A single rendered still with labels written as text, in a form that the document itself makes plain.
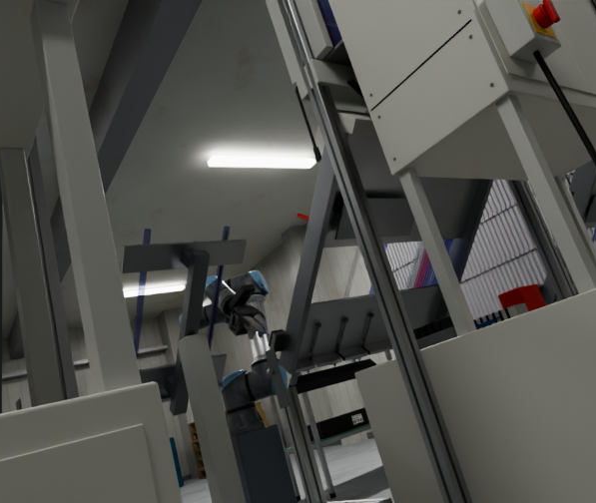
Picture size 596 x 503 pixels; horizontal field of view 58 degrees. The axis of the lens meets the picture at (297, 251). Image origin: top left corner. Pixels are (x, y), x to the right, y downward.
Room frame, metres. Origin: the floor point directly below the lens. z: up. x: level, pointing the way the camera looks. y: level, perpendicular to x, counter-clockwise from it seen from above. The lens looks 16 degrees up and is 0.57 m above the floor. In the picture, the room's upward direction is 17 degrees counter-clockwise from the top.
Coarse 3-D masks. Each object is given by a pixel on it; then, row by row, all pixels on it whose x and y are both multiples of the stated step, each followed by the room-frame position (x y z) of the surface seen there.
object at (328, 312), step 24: (408, 288) 1.84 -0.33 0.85; (432, 288) 1.92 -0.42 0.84; (312, 312) 1.59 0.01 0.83; (336, 312) 1.66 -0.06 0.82; (360, 312) 1.74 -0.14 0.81; (408, 312) 1.90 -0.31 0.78; (432, 312) 2.00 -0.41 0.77; (312, 336) 1.65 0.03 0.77; (336, 336) 1.73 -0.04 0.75; (360, 336) 1.81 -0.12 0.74; (384, 336) 1.89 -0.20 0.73
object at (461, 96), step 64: (384, 0) 1.03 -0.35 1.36; (448, 0) 0.93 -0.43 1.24; (512, 0) 0.89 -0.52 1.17; (576, 0) 1.24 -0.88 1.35; (384, 64) 1.08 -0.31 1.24; (448, 64) 0.97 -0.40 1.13; (512, 64) 0.93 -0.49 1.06; (576, 64) 1.11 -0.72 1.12; (384, 128) 1.13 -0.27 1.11; (448, 128) 1.01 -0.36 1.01; (512, 128) 0.93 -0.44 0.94; (576, 128) 0.93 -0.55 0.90; (448, 256) 1.14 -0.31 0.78; (576, 256) 0.92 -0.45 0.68
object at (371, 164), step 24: (360, 144) 1.33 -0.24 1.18; (360, 168) 1.38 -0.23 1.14; (384, 168) 1.44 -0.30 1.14; (336, 192) 1.38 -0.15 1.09; (384, 192) 1.49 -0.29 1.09; (432, 192) 1.62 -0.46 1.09; (456, 192) 1.70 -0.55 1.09; (336, 216) 1.41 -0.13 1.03; (384, 216) 1.49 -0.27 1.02; (408, 216) 1.56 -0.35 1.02; (456, 216) 1.77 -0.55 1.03; (336, 240) 1.48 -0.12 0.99; (384, 240) 1.61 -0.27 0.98; (408, 240) 1.68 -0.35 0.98
